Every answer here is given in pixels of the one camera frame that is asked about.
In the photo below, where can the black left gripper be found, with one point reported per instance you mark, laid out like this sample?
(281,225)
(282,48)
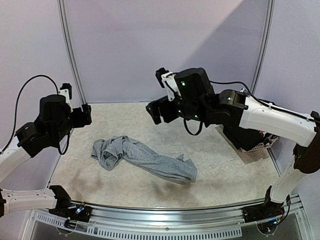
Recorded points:
(81,121)

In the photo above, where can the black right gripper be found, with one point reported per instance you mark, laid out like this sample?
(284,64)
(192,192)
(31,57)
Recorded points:
(160,111)

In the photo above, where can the grey tank top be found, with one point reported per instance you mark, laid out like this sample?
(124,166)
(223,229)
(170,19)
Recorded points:
(109,153)

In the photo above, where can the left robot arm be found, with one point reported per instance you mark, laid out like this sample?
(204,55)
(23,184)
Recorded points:
(55,121)

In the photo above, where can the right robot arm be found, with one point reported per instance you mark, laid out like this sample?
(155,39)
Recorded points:
(191,96)

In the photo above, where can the pink perforated laundry basket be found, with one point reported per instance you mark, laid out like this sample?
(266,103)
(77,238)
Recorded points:
(261,145)

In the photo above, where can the black shirt with buttons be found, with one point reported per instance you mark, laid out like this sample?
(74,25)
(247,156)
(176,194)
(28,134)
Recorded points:
(242,138)

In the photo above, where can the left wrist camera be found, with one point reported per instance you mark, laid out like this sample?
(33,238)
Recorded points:
(66,91)

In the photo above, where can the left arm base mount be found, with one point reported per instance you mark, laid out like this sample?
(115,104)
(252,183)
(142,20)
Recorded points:
(75,212)

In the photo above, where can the aluminium front rail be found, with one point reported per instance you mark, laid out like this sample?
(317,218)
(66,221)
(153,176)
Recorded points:
(227,222)

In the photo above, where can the left aluminium corner post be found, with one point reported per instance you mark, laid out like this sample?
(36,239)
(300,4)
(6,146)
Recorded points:
(70,50)

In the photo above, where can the aluminium corner post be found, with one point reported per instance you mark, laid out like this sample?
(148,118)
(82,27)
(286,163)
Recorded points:
(70,50)
(263,43)

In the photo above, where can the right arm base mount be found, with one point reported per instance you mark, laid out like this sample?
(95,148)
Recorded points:
(274,212)

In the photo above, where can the right aluminium corner post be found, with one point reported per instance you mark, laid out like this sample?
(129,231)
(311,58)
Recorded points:
(263,43)

